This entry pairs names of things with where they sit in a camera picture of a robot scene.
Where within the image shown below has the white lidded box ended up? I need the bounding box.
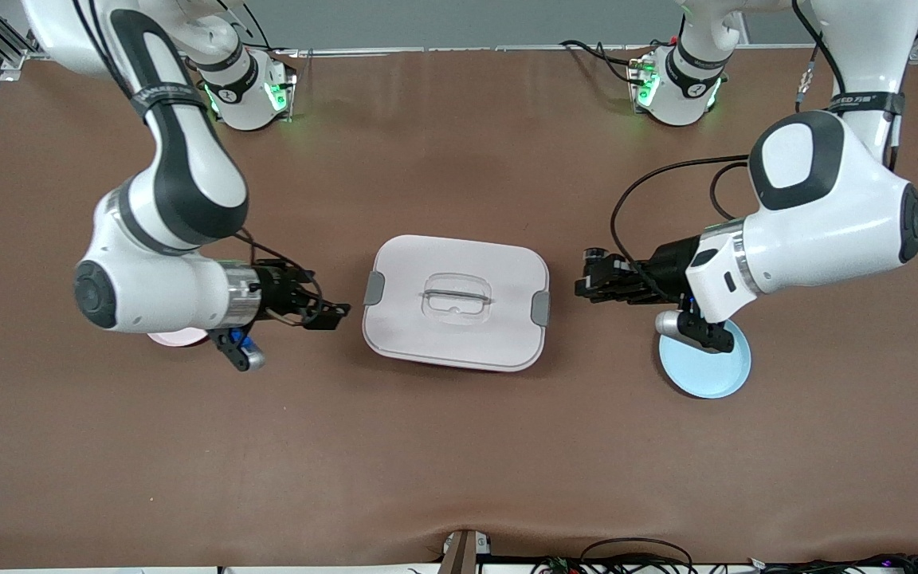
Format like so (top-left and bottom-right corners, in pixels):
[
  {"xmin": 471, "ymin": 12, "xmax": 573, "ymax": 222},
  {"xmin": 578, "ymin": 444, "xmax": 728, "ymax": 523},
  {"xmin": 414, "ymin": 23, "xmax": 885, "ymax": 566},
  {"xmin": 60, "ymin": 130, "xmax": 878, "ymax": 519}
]
[{"xmin": 362, "ymin": 234, "xmax": 551, "ymax": 373}]

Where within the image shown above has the light blue round plate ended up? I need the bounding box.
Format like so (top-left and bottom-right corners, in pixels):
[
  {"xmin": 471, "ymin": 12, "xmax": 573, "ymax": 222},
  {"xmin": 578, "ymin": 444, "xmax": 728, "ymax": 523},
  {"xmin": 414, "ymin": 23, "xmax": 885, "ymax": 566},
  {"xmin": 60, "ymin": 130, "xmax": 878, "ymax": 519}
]
[{"xmin": 658, "ymin": 319, "xmax": 752, "ymax": 399}]

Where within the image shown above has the tangled black cable bundle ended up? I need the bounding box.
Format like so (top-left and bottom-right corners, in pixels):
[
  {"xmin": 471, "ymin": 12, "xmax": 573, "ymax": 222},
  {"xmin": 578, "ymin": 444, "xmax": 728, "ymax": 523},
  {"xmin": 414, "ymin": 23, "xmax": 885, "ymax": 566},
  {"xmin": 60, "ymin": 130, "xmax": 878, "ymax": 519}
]
[{"xmin": 531, "ymin": 554, "xmax": 918, "ymax": 574}]

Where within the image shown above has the silver table edge rail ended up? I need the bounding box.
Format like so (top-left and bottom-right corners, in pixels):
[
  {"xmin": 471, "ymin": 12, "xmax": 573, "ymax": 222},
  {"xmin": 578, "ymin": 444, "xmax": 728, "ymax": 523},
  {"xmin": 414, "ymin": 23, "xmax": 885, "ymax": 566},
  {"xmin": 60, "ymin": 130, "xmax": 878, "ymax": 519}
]
[{"xmin": 25, "ymin": 44, "xmax": 906, "ymax": 63}]

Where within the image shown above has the black arm base cable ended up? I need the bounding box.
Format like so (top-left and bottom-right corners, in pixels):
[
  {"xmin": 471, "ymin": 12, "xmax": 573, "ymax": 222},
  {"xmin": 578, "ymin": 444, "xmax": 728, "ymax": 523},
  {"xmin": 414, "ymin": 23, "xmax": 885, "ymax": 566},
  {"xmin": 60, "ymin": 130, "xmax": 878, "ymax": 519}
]
[{"xmin": 559, "ymin": 36, "xmax": 671, "ymax": 85}]

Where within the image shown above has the black looped cable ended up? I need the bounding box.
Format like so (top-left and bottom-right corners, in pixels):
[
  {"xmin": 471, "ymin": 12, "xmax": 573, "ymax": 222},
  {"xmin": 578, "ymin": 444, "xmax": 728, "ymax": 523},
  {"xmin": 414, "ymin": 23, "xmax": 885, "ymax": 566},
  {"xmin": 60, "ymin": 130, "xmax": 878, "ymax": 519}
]
[{"xmin": 579, "ymin": 537, "xmax": 696, "ymax": 574}]

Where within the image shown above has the pink round plate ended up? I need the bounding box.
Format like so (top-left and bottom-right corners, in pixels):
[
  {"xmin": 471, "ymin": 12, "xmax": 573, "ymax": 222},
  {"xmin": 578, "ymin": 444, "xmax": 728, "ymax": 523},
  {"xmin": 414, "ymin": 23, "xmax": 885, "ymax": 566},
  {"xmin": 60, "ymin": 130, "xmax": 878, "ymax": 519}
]
[{"xmin": 147, "ymin": 327, "xmax": 211, "ymax": 349}]

